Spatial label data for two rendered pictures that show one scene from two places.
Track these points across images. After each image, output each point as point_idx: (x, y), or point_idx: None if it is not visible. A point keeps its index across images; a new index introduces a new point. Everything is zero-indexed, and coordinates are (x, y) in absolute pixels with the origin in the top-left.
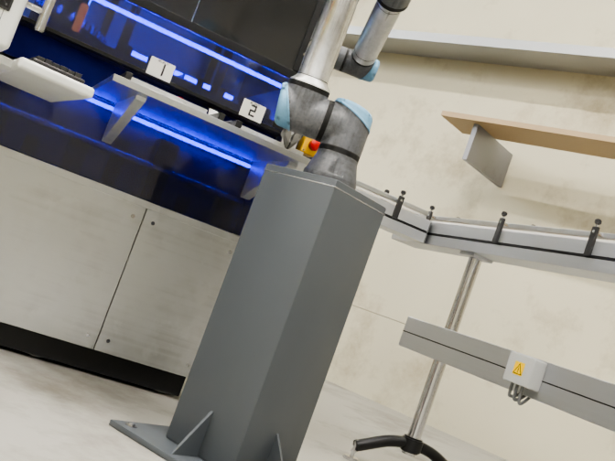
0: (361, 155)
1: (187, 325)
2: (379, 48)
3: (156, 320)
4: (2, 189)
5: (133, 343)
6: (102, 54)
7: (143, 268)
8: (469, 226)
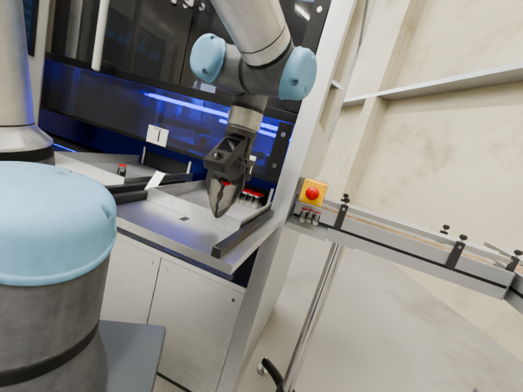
0: (37, 353)
1: (202, 358)
2: (248, 3)
3: (178, 348)
4: None
5: (164, 362)
6: (115, 131)
7: (164, 306)
8: None
